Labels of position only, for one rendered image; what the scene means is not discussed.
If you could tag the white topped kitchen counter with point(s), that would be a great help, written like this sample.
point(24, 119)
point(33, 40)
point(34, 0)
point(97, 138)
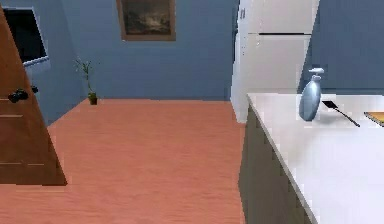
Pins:
point(326, 160)

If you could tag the white fridge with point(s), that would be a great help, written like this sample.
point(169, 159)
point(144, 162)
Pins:
point(273, 60)

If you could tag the green potted house plant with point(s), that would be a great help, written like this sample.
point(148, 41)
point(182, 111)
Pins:
point(92, 96)

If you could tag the framed dark painting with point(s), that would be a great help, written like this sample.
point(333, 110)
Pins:
point(146, 18)

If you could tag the blue soap dispenser bottle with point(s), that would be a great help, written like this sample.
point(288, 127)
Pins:
point(310, 100)

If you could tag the black spatula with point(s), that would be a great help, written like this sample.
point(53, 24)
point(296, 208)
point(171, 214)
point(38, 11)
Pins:
point(336, 109)

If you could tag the brown wooden room door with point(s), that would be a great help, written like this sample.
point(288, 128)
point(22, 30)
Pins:
point(20, 140)

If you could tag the orange flat tray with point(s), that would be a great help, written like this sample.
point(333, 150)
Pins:
point(376, 117)

